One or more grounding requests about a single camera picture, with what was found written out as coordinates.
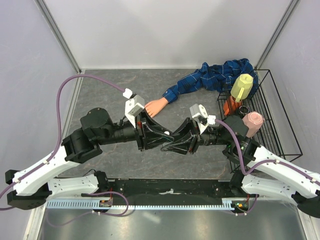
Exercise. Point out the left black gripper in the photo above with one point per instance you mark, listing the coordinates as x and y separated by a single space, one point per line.
141 122

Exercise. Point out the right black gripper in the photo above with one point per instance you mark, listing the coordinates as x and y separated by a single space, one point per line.
184 147

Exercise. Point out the clear nail polish bottle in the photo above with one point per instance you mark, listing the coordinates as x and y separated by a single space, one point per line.
166 143

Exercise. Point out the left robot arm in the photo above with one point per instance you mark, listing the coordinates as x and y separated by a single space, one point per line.
34 186

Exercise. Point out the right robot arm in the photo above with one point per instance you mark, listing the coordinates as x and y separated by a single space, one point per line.
261 172

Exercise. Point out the mannequin hand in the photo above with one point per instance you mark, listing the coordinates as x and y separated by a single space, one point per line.
155 106

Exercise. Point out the orange cup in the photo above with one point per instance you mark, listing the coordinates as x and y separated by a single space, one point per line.
230 106

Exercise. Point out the blue plaid shirt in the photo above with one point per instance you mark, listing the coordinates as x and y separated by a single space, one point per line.
216 77

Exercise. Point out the pink mug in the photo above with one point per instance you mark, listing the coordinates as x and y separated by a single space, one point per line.
254 121

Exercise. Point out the yellow mug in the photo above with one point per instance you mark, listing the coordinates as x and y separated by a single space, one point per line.
242 87

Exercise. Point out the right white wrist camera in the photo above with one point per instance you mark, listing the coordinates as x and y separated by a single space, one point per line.
199 114

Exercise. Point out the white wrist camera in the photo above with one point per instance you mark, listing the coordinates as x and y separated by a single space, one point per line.
199 114
133 106

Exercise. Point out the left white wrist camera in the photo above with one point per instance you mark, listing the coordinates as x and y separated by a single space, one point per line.
133 106

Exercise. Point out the small black ring cup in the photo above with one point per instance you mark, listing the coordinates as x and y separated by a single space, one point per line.
244 110

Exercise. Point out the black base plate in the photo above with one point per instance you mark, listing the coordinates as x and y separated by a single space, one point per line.
177 190

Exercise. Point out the light blue cable duct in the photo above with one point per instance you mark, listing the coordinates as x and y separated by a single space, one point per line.
99 204

